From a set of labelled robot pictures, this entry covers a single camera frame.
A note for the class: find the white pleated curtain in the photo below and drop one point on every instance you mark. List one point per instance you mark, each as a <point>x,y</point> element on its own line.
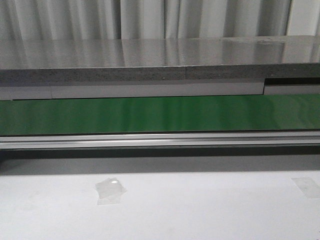
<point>156,19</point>

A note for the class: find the clear tape patch left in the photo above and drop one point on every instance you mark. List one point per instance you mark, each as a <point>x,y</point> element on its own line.
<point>109,191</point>

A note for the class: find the clear tape patch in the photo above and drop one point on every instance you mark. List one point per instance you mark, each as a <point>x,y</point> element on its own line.
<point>109,191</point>
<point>308,187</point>

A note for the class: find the aluminium conveyor side rail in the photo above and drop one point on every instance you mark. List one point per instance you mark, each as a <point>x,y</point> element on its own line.
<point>193,139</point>

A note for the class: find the green conveyor belt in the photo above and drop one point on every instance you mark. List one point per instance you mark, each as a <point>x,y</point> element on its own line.
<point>160,114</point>

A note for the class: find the grey stone counter slab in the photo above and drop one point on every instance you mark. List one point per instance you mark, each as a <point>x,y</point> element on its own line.
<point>49,62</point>

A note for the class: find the clear tape patch right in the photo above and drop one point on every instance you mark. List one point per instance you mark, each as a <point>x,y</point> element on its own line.
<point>308,187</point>

